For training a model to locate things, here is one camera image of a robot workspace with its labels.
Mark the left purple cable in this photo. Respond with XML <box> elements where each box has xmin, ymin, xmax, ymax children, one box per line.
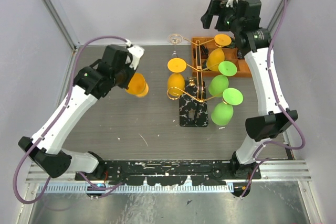
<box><xmin>13</xmin><ymin>35</ymin><xmax>132</xmax><ymax>204</ymax></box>

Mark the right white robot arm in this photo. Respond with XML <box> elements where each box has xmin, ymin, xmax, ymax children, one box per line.
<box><xmin>201</xmin><ymin>0</ymin><xmax>298</xmax><ymax>179</ymax></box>

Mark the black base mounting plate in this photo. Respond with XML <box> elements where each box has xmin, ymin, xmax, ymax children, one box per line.
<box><xmin>86</xmin><ymin>159</ymin><xmax>261</xmax><ymax>186</ymax></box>

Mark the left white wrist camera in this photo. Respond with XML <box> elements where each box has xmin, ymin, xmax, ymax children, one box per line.
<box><xmin>125</xmin><ymin>39</ymin><xmax>144</xmax><ymax>70</ymax></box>

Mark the clear champagne flute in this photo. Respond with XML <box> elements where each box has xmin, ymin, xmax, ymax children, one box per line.
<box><xmin>167</xmin><ymin>34</ymin><xmax>183</xmax><ymax>58</ymax></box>

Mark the gold wine glass rack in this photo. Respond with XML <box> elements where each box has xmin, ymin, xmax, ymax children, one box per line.
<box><xmin>166</xmin><ymin>37</ymin><xmax>215</xmax><ymax>127</ymax></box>

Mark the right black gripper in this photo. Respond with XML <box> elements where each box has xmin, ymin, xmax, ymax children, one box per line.
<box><xmin>199</xmin><ymin>0</ymin><xmax>242</xmax><ymax>34</ymax></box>

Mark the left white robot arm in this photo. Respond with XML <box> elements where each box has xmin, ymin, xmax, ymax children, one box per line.
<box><xmin>18</xmin><ymin>45</ymin><xmax>144</xmax><ymax>180</ymax></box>

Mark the slotted cable duct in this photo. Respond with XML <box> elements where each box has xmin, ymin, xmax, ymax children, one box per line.
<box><xmin>45</xmin><ymin>183</ymin><xmax>234</xmax><ymax>194</ymax></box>

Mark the green goblet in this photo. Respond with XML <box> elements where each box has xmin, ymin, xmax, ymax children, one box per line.
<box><xmin>208</xmin><ymin>61</ymin><xmax>237</xmax><ymax>97</ymax></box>
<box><xmin>211</xmin><ymin>88</ymin><xmax>244</xmax><ymax>126</ymax></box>

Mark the orange goblet front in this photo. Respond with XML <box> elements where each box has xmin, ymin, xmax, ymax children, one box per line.
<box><xmin>125</xmin><ymin>73</ymin><xmax>149</xmax><ymax>98</ymax></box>

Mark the dark rolled cloth in tray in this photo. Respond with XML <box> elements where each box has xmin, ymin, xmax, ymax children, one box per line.
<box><xmin>201</xmin><ymin>45</ymin><xmax>208</xmax><ymax>55</ymax></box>

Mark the orange goblet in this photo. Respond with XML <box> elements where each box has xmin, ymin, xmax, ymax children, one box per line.
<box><xmin>167</xmin><ymin>58</ymin><xmax>187</xmax><ymax>97</ymax></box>
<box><xmin>125</xmin><ymin>73</ymin><xmax>149</xmax><ymax>98</ymax></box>
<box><xmin>206</xmin><ymin>34</ymin><xmax>232</xmax><ymax>72</ymax></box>

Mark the orange divided tray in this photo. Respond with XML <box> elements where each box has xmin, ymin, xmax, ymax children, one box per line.
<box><xmin>191</xmin><ymin>37</ymin><xmax>251</xmax><ymax>78</ymax></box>

